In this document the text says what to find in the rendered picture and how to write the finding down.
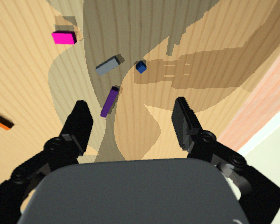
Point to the purple rod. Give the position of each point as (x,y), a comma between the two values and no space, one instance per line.
(109,101)

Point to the small blue block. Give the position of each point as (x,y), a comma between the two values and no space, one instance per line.
(141,67)

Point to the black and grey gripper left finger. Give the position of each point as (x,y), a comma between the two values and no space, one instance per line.
(58,152)

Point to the grey rectangular rod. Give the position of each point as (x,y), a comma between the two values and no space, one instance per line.
(108,65)

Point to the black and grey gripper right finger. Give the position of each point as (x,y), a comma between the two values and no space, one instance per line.
(260,197)

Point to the orange rod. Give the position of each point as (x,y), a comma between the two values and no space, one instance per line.
(5,124)

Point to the magenta rectangular block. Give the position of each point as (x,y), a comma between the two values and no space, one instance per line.
(64,37)

